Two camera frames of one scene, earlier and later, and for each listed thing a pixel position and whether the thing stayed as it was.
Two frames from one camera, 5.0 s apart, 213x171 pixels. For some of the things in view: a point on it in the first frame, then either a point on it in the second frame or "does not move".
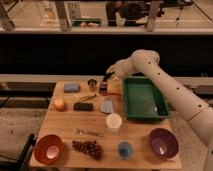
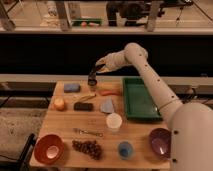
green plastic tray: (141, 100) does not move
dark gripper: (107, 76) → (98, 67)
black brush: (103, 87) → (92, 74)
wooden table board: (83, 126) does not move
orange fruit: (59, 104) does not move
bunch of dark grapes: (91, 148) does not move
